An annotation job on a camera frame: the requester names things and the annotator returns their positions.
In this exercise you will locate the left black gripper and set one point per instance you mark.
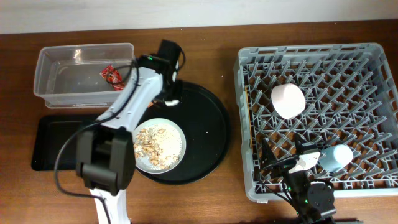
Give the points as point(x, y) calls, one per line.
point(180, 94)

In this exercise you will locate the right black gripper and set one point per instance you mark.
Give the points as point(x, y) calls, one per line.
point(268, 157)

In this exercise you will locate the white napkin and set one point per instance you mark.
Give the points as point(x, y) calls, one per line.
point(172, 102)

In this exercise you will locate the blue plastic cup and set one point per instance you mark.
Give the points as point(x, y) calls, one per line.
point(335, 158)

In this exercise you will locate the grey plate with food scraps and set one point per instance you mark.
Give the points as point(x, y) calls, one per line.
point(159, 146)

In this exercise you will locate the red snack wrapper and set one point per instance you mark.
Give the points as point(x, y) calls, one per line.
point(112, 76)

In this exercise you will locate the wooden chopstick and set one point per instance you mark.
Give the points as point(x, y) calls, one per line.
point(249, 116)

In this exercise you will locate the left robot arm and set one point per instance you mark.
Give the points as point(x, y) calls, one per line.
point(104, 147)

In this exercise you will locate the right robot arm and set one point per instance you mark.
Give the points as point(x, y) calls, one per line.
point(313, 200)

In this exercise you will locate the grey dishwasher rack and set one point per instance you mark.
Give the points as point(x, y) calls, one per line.
point(351, 99)

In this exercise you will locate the black round tray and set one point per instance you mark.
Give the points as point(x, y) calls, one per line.
point(207, 128)

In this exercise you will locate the clear plastic bin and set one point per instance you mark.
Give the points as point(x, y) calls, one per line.
point(69, 76)

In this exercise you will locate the black rectangular tray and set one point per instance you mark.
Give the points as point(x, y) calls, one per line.
point(52, 132)

